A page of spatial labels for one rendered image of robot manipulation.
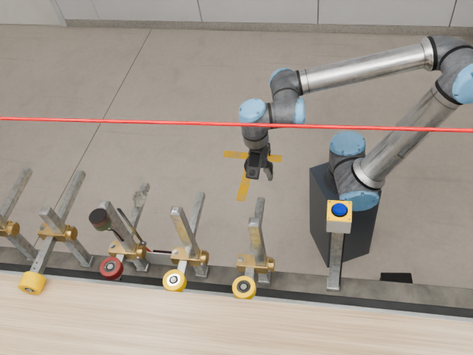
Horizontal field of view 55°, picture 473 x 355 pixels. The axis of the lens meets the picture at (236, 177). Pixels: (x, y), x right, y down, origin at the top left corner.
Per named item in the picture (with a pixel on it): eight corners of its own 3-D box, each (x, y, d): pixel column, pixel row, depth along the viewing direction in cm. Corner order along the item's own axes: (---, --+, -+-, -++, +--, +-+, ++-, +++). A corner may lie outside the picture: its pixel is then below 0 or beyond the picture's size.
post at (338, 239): (326, 279, 174) (331, 216, 139) (340, 280, 173) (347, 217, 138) (326, 290, 171) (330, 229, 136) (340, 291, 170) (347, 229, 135)
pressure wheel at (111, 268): (113, 268, 178) (103, 254, 169) (132, 270, 176) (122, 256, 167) (107, 287, 173) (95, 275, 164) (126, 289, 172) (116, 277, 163)
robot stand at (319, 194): (309, 231, 267) (309, 167, 220) (349, 218, 269) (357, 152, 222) (326, 268, 252) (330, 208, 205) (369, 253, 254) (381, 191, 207)
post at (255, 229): (262, 279, 183) (248, 215, 145) (270, 281, 182) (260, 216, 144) (260, 288, 181) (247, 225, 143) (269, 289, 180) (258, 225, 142)
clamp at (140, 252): (115, 246, 181) (111, 240, 177) (148, 249, 179) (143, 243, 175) (111, 259, 178) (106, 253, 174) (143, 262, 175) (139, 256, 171)
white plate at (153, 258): (123, 260, 191) (115, 248, 183) (182, 265, 186) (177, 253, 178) (123, 260, 191) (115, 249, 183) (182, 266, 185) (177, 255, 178)
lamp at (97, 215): (115, 239, 167) (92, 207, 150) (129, 241, 166) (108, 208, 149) (110, 253, 163) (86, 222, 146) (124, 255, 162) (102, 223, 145)
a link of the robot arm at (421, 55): (465, 20, 151) (265, 66, 161) (480, 42, 144) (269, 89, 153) (459, 48, 160) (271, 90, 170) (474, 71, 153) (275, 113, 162)
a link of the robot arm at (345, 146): (358, 151, 210) (362, 124, 196) (367, 179, 199) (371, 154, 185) (325, 155, 211) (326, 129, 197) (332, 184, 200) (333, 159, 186)
